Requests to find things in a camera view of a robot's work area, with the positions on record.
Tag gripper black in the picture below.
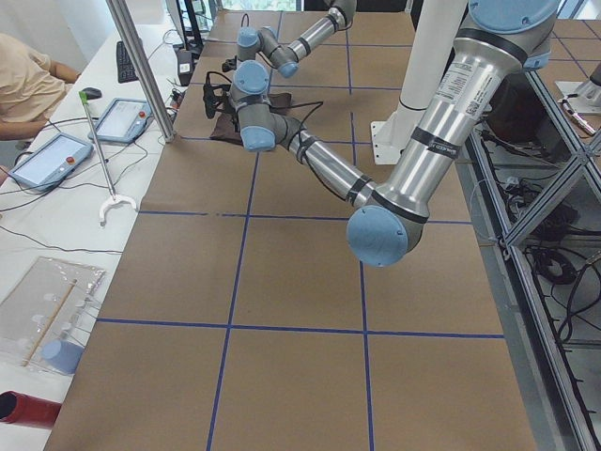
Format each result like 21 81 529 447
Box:
218 93 236 116

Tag far blue teach pendant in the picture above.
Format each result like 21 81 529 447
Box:
94 98 152 145

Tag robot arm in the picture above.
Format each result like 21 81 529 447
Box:
227 1 558 267
236 0 357 78

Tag blue teach pendant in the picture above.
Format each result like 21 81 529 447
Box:
94 98 152 145
9 133 93 192

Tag near blue teach pendant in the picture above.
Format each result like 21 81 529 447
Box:
9 133 93 192

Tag red cylinder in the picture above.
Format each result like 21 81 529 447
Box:
1 391 62 429

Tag dark brown t-shirt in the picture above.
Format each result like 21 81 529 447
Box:
209 92 293 146

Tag aluminium side frame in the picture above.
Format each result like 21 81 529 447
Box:
440 18 601 451

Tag aluminium frame post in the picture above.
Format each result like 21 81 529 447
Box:
106 0 175 143

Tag wooden stick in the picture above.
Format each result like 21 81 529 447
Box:
21 279 77 366

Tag green handled reach grabber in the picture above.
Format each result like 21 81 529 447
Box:
79 90 138 226

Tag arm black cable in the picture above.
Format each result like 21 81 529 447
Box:
201 70 330 189

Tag black keyboard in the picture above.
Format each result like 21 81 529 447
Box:
116 40 138 84

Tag pale blue cup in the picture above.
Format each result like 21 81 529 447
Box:
41 339 85 375

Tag clear plastic bag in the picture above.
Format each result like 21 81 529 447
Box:
1 257 105 375

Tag seated person beige shirt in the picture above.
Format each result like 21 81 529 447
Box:
1 34 81 141

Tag white pedestal column base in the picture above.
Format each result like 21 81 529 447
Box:
371 0 468 165

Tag black computer mouse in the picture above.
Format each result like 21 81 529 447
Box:
82 87 102 100

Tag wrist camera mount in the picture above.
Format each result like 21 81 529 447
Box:
222 56 238 72
203 83 226 119

